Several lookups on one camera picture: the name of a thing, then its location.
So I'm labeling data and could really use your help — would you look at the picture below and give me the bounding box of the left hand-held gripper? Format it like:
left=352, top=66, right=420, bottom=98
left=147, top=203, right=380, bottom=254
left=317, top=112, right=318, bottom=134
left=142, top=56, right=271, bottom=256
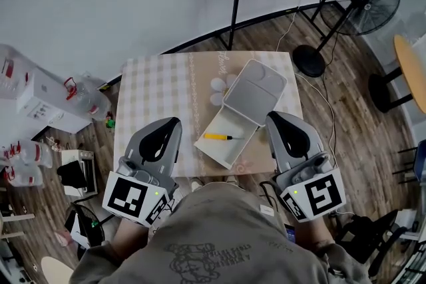
left=101, top=116, right=183, bottom=228

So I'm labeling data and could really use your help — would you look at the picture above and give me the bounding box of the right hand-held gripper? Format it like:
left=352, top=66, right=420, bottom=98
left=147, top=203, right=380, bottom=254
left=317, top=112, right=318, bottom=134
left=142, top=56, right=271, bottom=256
left=264, top=110, right=347, bottom=223

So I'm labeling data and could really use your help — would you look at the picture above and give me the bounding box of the yellow screwdriver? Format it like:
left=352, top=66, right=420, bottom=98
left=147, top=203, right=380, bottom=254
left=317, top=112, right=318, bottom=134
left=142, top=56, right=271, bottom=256
left=203, top=132, right=246, bottom=142

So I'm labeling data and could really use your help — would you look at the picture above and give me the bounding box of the white box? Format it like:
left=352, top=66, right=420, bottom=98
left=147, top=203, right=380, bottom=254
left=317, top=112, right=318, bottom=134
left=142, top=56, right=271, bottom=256
left=193, top=58, right=288, bottom=171

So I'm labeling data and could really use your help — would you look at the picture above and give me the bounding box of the person's right forearm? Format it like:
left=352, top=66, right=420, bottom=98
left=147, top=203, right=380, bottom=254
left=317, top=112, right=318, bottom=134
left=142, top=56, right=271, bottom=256
left=294, top=217, right=335, bottom=255

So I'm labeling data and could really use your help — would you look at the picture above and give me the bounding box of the person's left forearm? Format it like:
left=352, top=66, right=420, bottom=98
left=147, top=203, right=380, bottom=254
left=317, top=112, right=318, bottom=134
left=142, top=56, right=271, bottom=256
left=114, top=216, right=151, bottom=261

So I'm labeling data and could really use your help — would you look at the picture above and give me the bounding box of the person's left shoe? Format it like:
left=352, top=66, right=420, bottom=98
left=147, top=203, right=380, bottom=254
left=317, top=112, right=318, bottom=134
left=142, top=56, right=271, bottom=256
left=189, top=176, right=206, bottom=192

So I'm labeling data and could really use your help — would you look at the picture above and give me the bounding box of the white mini oven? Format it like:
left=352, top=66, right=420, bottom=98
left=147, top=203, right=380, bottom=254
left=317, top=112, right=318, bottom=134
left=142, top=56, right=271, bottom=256
left=61, top=149, right=99, bottom=198

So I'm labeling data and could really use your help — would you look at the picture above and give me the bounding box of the clear water jug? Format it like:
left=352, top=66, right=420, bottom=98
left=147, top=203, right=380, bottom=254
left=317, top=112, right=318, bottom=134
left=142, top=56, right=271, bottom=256
left=0, top=139, right=55, bottom=170
left=63, top=74, right=112, bottom=123
left=0, top=164, right=46, bottom=190

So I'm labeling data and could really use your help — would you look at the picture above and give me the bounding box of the dark blue device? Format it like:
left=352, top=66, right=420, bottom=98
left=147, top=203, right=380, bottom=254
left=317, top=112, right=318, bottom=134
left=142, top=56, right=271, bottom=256
left=285, top=223, right=298, bottom=243

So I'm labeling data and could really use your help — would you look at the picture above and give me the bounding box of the black cloth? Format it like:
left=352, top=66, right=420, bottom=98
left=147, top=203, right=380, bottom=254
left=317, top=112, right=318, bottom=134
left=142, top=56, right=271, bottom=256
left=56, top=160, right=89, bottom=189

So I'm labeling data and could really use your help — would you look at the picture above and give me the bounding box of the grey printed sweatshirt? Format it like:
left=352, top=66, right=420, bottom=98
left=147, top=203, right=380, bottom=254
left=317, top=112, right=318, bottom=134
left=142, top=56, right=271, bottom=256
left=69, top=182, right=371, bottom=284

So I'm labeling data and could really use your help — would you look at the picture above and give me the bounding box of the small black floor fan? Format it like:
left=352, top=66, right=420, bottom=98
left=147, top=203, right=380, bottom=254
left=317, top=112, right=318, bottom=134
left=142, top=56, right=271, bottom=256
left=64, top=202, right=106, bottom=249

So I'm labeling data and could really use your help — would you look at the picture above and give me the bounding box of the white water dispenser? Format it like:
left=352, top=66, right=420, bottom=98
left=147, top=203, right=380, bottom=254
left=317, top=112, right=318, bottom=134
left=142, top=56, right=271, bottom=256
left=0, top=43, right=93, bottom=134

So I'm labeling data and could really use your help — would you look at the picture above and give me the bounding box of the black office chair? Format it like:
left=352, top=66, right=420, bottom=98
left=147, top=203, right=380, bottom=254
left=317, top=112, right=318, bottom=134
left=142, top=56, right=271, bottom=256
left=331, top=208, right=409, bottom=277

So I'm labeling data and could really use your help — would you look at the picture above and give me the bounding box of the blue chair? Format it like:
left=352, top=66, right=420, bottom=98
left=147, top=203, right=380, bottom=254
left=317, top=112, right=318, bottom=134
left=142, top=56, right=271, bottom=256
left=391, top=138, right=426, bottom=186

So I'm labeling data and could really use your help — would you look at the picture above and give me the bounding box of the round wooden table black base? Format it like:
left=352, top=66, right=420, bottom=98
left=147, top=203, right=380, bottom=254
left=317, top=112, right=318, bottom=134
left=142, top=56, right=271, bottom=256
left=367, top=33, right=426, bottom=116

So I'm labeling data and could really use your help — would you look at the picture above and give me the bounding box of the round cream table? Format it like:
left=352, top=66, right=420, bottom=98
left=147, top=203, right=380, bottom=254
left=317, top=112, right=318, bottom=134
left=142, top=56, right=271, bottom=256
left=40, top=255, right=75, bottom=284

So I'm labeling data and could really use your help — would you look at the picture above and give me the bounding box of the white floor cable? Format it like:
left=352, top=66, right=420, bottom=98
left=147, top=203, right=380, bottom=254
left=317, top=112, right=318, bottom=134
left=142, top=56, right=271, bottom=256
left=275, top=0, right=306, bottom=53
left=294, top=72, right=338, bottom=170

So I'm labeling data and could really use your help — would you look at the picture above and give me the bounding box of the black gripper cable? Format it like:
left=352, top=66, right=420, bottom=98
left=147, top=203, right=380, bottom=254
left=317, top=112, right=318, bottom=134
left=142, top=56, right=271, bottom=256
left=258, top=180, right=281, bottom=211

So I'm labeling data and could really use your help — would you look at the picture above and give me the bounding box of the thin black fan cable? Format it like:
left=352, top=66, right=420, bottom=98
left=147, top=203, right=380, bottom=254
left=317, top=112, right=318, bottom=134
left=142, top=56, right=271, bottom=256
left=319, top=32, right=339, bottom=101

